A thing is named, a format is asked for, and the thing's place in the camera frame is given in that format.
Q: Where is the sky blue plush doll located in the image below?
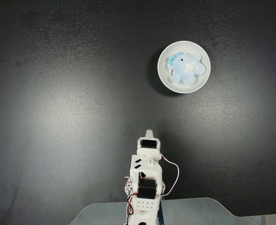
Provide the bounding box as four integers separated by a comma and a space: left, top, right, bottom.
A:
167, 51, 206, 85

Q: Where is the white bowl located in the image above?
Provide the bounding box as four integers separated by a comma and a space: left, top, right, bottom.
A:
157, 40, 211, 94

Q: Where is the blue table clamp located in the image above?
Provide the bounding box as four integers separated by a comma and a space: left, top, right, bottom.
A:
157, 199, 165, 225

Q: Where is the red white gripper servo wire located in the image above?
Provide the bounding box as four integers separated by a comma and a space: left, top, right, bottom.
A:
160, 154, 180, 196

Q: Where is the red black servo cable bundle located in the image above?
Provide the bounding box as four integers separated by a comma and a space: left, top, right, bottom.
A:
124, 175, 140, 218

